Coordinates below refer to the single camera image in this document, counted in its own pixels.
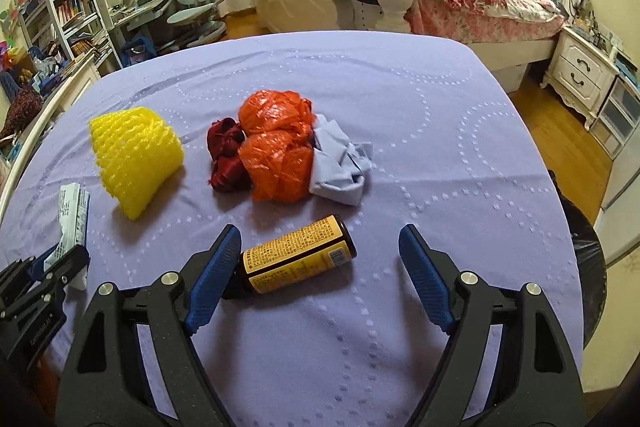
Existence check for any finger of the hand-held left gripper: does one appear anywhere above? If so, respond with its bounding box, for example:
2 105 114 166
47 246 91 290
0 245 61 308

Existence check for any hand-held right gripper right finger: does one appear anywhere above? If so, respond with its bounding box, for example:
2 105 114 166
398 223 587 427

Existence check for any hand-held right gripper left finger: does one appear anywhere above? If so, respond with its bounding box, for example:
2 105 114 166
55 224 243 427

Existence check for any white printed packet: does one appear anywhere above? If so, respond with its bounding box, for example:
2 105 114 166
44 183 92 292

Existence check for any brown bottle with yellow label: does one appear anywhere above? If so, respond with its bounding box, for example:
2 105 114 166
222 214 358 300

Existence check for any bin with black bag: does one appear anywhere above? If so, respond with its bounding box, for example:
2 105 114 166
547 169 608 348

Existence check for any yellow foam fruit net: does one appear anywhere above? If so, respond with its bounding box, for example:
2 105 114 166
89 107 185 222

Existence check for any crumpled light blue cloth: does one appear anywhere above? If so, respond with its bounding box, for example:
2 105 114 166
308 113 375 206

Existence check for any dark red fuzzy bundle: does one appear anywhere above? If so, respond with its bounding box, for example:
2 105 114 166
0 86 45 142

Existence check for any crumpled orange plastic bag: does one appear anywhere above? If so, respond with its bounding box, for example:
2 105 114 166
236 89 321 202

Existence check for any purple dotted tablecloth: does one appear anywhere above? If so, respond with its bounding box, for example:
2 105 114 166
0 31 586 427

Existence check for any white wardrobe door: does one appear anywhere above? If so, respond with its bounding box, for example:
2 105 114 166
592 142 640 268

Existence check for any white underbed box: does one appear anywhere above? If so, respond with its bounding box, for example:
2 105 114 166
492 59 531 94

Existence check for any blue storage box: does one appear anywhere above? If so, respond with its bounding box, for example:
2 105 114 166
120 34 156 68

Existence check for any clear plastic drawer unit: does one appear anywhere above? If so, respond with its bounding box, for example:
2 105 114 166
590 77 640 158

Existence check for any white nightstand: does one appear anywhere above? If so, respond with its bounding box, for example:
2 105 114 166
540 26 618 132

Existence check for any grey study desk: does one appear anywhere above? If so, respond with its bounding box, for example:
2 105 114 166
87 0 173 58

